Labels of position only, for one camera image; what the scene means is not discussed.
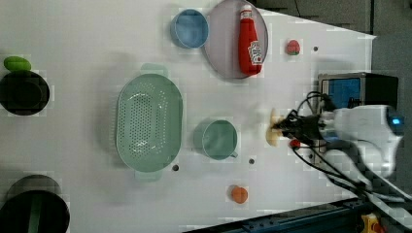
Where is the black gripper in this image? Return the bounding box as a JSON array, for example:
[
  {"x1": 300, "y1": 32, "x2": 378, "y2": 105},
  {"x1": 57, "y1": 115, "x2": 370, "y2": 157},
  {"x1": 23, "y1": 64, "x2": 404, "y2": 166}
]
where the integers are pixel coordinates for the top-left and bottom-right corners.
[{"x1": 275, "y1": 110, "x2": 323, "y2": 142}]

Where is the yellow peeled plush banana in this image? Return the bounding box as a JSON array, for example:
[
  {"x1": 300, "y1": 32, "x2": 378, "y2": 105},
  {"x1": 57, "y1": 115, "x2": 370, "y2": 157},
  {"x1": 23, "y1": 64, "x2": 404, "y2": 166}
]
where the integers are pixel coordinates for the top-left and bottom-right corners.
[{"x1": 265, "y1": 109, "x2": 284, "y2": 147}]

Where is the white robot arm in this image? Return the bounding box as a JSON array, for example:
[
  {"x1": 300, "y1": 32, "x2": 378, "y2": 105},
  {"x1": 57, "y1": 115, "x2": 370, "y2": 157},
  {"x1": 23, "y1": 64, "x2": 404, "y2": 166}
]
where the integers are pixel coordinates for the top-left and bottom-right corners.
[{"x1": 271, "y1": 105, "x2": 405, "y2": 178}]

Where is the black toaster oven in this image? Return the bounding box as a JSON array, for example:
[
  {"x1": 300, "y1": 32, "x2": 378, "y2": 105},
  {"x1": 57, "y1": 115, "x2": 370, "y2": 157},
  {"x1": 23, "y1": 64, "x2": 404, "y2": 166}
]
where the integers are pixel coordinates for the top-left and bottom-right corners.
[{"x1": 318, "y1": 73, "x2": 398, "y2": 158}]

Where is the red toy strawberry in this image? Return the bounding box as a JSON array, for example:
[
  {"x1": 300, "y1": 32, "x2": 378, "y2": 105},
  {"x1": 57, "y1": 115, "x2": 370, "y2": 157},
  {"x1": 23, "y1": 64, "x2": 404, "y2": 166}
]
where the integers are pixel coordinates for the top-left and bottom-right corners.
[{"x1": 289, "y1": 139, "x2": 301, "y2": 149}]

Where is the pink toy strawberry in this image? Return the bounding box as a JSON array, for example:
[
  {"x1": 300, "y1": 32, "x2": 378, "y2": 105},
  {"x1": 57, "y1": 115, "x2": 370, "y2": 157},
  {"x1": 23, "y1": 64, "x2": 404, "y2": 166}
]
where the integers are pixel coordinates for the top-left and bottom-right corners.
[{"x1": 286, "y1": 40, "x2": 300, "y2": 55}]

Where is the red ketchup bottle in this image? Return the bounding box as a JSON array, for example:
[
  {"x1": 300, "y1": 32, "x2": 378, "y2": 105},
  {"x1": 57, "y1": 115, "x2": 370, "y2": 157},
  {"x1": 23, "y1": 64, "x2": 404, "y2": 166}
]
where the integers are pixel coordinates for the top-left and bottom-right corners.
[{"x1": 238, "y1": 5, "x2": 262, "y2": 76}]

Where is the orange toy fruit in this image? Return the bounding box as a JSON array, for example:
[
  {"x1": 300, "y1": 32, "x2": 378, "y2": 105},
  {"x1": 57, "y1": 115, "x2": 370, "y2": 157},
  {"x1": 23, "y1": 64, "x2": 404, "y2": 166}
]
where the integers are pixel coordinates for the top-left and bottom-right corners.
[{"x1": 230, "y1": 186, "x2": 249, "y2": 204}]

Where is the grey round plate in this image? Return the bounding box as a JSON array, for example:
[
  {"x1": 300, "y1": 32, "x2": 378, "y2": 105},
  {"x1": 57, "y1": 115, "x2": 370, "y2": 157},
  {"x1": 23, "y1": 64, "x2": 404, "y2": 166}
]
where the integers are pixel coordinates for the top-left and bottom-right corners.
[{"x1": 204, "y1": 0, "x2": 268, "y2": 79}]

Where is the blue bowl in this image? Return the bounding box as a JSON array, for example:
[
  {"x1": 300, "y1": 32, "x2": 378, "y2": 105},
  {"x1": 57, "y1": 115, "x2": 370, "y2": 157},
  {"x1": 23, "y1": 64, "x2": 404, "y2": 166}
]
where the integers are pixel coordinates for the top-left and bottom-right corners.
[{"x1": 170, "y1": 9, "x2": 209, "y2": 49}]

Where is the green perforated colander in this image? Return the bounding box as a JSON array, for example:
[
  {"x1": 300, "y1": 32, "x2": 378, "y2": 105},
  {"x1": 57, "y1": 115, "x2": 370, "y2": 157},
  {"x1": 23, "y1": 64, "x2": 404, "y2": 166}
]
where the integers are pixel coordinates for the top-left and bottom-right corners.
[{"x1": 116, "y1": 63, "x2": 184, "y2": 183}]

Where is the black round container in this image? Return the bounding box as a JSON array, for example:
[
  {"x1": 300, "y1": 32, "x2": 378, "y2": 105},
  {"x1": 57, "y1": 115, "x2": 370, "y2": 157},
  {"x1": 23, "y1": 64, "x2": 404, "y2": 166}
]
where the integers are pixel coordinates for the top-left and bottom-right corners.
[{"x1": 0, "y1": 71, "x2": 51, "y2": 116}]

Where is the green toy lime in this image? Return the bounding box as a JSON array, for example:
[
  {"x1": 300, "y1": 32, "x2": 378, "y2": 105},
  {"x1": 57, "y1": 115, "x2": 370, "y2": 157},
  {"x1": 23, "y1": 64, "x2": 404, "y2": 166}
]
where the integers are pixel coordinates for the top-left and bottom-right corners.
[{"x1": 3, "y1": 56, "x2": 31, "y2": 72}]

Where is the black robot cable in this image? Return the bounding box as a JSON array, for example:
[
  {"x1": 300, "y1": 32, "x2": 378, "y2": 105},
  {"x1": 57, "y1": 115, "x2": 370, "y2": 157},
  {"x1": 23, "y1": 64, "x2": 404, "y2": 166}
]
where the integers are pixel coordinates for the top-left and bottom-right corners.
[{"x1": 291, "y1": 90, "x2": 412, "y2": 208}]

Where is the green cup with handle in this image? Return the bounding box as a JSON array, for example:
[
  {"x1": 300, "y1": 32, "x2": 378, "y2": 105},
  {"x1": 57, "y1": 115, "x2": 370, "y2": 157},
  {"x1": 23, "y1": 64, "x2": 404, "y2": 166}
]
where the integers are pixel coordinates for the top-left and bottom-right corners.
[{"x1": 193, "y1": 118, "x2": 238, "y2": 160}]

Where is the blue metal frame rail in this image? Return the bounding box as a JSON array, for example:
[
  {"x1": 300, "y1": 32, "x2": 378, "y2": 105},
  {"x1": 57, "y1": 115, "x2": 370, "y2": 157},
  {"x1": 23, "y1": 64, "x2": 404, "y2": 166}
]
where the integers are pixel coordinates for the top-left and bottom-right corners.
[{"x1": 184, "y1": 197, "x2": 412, "y2": 233}]

